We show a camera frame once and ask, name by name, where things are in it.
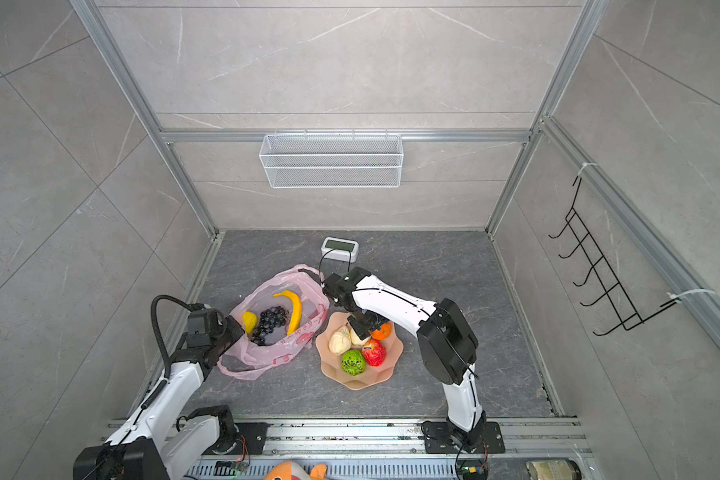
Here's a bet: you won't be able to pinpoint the beige fake fruit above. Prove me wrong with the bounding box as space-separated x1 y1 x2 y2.
328 325 353 356

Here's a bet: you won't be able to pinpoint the pink plastic shopping bag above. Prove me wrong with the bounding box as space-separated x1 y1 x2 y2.
217 264 330 381

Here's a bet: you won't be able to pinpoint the orange fake orange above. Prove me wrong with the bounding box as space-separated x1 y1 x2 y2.
371 322 393 342

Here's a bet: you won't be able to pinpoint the red fake fruit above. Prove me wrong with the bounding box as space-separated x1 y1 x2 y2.
361 338 386 367

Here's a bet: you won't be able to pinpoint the green fake apple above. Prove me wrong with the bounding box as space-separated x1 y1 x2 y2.
340 349 367 376

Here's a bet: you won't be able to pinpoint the pink wavy plate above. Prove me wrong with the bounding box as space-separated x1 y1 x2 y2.
315 313 403 390

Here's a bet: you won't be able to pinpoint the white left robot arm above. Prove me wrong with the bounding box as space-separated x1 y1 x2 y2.
72 294 246 479

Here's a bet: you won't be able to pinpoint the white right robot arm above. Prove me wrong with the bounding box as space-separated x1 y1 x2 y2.
322 267 487 453

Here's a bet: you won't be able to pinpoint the yellow fake lemon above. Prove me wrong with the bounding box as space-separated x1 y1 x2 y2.
242 311 258 335

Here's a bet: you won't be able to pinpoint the yellow fake banana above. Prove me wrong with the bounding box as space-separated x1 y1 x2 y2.
274 290 302 335

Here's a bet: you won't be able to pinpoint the black fake grapes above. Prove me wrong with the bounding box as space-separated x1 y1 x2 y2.
249 306 290 346

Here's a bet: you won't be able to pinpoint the white digital clock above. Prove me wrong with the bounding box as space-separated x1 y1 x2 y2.
321 236 359 263

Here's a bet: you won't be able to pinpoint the orange plush toy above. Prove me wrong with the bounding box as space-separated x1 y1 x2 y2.
264 461 327 480

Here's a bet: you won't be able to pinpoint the white wire mesh basket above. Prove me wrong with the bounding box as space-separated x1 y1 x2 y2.
259 132 404 189

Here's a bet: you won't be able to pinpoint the black wire hook rack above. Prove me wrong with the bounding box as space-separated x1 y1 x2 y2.
547 177 681 337

